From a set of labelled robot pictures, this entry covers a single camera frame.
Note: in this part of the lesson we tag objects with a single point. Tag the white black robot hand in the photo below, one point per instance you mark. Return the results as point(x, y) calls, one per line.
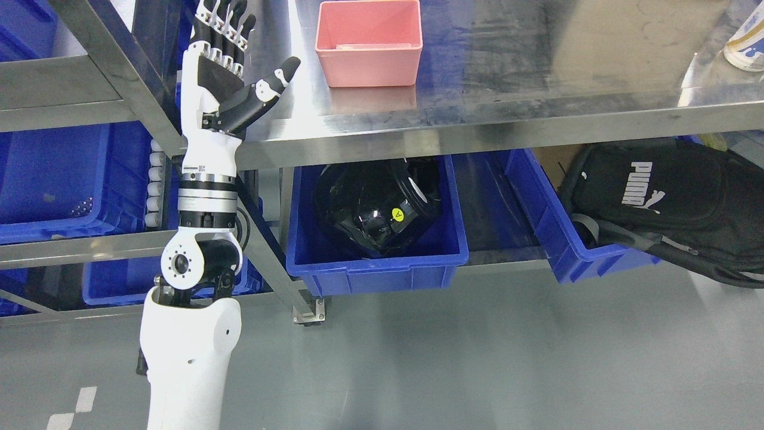
point(217, 107)

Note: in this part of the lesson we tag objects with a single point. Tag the pink plastic storage box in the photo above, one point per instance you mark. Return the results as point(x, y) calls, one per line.
point(363, 44)

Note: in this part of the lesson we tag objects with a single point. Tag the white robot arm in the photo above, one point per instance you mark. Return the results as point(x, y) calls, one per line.
point(191, 322)

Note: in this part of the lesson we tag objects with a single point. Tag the steel shelf rack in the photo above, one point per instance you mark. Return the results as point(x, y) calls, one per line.
point(67, 91)

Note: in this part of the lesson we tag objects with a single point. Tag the blue bin on left shelf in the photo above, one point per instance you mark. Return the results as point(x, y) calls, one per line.
point(72, 182)

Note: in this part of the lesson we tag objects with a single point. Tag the lower blue shelf bin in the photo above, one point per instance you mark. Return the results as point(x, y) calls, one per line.
point(127, 281)

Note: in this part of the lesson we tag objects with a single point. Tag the white roller strip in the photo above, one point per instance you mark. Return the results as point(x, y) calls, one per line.
point(155, 186)

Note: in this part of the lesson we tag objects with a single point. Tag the glossy black helmet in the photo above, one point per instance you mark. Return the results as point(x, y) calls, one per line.
point(378, 209)

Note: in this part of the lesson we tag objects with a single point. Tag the blue bin with helmet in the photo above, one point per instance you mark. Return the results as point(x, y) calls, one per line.
point(327, 270)

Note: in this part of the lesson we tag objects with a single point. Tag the blue bin under backpack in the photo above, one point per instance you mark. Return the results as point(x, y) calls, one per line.
point(534, 176)

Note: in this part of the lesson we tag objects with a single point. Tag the black Puma backpack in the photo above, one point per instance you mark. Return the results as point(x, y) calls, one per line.
point(685, 203)

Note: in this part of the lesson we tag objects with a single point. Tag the white cup with pattern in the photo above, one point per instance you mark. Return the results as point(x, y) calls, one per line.
point(745, 48)

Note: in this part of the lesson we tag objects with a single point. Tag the stainless steel table frame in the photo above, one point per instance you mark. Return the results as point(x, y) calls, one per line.
point(508, 75)

